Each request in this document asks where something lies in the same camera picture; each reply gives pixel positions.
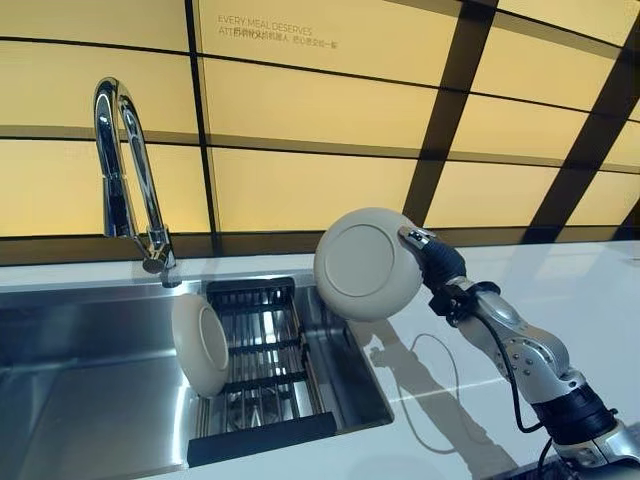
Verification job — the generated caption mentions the black steel sink drying rack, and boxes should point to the black steel sink drying rack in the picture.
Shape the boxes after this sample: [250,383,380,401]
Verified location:
[187,276,340,467]

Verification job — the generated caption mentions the chrome gooseneck faucet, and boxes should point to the chrome gooseneck faucet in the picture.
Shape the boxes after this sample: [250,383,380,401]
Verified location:
[93,76,182,290]

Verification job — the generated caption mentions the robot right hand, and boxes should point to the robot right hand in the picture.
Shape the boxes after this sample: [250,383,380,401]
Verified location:
[398,224,469,292]

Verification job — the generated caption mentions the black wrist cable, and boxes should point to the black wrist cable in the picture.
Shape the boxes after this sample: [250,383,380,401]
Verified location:
[484,317,551,436]

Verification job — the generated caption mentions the stainless steel sink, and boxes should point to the stainless steel sink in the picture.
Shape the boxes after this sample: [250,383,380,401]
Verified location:
[0,276,397,480]

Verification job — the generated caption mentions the cream round plate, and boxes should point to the cream round plate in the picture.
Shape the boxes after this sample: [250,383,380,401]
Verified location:
[171,292,231,400]
[313,205,427,324]

